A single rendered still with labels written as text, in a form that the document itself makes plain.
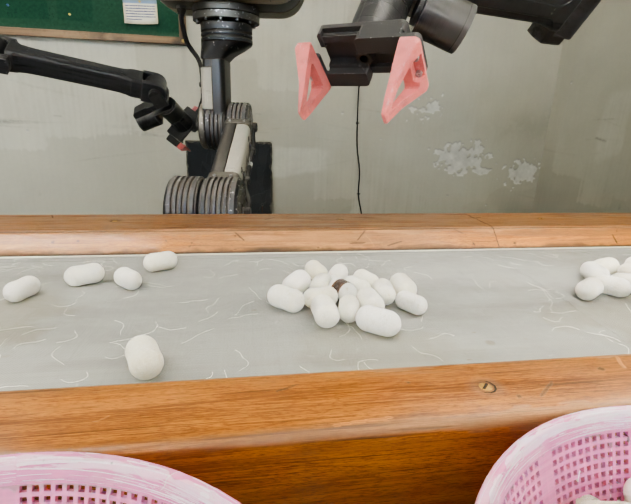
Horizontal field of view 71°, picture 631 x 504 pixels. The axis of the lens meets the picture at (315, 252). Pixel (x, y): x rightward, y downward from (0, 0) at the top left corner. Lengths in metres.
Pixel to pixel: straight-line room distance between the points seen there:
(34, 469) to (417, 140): 2.53
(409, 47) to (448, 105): 2.24
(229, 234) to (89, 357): 0.27
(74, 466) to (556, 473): 0.22
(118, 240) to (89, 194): 2.00
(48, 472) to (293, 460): 0.10
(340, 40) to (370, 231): 0.23
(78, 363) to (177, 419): 0.13
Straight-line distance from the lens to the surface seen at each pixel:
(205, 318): 0.39
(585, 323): 0.46
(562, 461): 0.26
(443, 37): 0.59
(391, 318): 0.35
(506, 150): 2.92
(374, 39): 0.50
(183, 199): 0.78
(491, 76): 2.83
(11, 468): 0.24
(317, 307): 0.36
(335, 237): 0.57
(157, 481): 0.21
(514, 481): 0.23
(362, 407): 0.24
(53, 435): 0.25
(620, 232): 0.78
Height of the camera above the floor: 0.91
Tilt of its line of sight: 18 degrees down
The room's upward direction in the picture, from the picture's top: 2 degrees clockwise
